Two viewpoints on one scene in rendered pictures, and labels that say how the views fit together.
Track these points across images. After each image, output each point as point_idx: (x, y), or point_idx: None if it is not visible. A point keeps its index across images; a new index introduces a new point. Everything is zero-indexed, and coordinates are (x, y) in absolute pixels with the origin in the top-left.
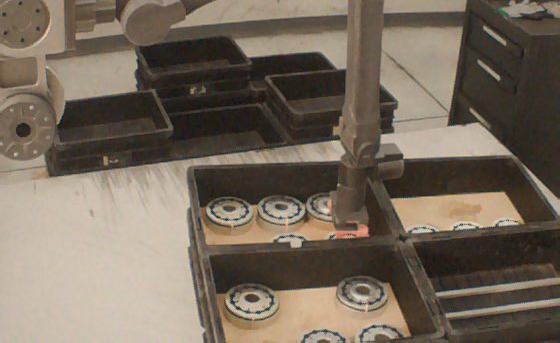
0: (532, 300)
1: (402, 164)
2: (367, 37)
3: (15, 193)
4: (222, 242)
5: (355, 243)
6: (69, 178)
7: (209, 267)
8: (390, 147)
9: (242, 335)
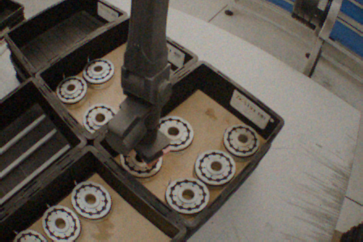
0: (0, 186)
1: (106, 131)
2: None
3: (350, 126)
4: (223, 125)
5: None
6: (351, 158)
7: (183, 49)
8: (121, 121)
9: None
